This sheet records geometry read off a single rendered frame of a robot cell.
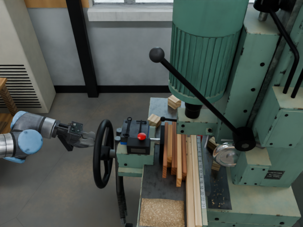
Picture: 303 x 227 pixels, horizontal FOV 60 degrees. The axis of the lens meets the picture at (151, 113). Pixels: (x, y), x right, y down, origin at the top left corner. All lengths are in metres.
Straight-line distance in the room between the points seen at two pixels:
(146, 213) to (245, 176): 0.33
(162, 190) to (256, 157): 0.33
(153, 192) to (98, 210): 1.03
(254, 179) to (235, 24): 0.47
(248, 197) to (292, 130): 0.43
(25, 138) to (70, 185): 1.05
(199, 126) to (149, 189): 0.28
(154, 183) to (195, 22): 0.56
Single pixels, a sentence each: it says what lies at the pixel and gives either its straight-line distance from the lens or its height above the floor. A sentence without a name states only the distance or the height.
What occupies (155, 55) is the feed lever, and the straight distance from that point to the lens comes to 0.58.
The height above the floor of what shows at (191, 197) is 0.94.
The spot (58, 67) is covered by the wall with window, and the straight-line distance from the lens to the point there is 2.58.
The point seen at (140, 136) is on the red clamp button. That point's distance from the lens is 0.90.
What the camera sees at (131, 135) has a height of 1.00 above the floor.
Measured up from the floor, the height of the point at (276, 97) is 1.30.
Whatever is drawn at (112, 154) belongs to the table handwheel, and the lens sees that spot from 1.12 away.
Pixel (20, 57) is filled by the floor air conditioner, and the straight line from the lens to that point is 2.24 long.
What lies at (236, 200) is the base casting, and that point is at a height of 0.80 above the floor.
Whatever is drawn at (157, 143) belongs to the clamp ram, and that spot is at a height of 0.96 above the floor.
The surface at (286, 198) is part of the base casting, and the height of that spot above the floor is 0.80.
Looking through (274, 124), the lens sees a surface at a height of 1.24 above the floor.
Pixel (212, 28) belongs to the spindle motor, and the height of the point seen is 1.44.
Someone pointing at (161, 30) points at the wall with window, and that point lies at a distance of 2.24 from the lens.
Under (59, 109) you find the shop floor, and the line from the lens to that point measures 2.59.
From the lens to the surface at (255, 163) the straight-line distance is 0.83.
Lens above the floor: 1.72
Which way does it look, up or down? 46 degrees down
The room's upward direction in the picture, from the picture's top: straight up
